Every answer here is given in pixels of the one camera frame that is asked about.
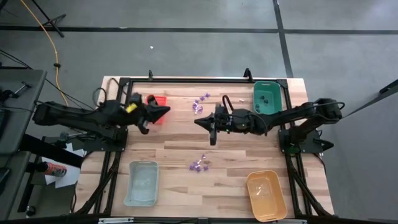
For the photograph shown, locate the yellow plastic bin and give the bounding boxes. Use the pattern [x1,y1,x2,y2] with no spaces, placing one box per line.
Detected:
[246,169,289,222]

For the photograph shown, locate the yellow floor cable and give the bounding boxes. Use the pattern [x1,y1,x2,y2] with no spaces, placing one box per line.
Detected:
[20,0,70,107]

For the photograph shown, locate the black clamp tool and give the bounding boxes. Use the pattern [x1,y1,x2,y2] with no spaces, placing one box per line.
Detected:
[0,81,32,102]

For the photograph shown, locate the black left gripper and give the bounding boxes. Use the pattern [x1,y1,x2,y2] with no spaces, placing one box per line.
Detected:
[124,92,171,135]

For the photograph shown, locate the black tripod stand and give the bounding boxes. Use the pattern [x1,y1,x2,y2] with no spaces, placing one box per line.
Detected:
[29,0,67,38]

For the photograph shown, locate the teal plastic bin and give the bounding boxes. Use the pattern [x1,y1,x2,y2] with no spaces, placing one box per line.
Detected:
[253,80,283,115]

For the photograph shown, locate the silver metal bracket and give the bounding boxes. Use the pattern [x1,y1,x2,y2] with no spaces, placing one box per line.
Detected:
[272,218,308,224]
[98,217,134,224]

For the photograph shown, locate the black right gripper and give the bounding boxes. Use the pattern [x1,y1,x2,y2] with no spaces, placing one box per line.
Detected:
[194,105,239,146]

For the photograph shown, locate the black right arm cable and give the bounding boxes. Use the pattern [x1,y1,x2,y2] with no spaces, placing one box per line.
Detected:
[221,95,234,114]

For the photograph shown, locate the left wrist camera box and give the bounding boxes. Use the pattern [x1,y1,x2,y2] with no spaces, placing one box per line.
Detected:
[129,92,144,105]

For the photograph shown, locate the pale grey plastic bin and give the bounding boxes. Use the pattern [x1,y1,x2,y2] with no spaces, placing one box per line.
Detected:
[123,160,160,208]

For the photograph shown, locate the orange and black can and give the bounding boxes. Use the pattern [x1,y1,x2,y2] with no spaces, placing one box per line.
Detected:
[36,161,68,178]

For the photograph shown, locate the grey side table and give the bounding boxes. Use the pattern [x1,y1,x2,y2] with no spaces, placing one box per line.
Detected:
[0,68,48,156]

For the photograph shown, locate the white paper sheets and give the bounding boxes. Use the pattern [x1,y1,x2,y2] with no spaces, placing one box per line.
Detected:
[41,142,85,189]

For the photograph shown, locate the black metal beam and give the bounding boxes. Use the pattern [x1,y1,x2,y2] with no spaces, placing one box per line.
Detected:
[19,133,85,169]

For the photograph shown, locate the black slanted pole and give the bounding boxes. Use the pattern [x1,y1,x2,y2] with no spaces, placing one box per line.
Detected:
[341,79,398,119]

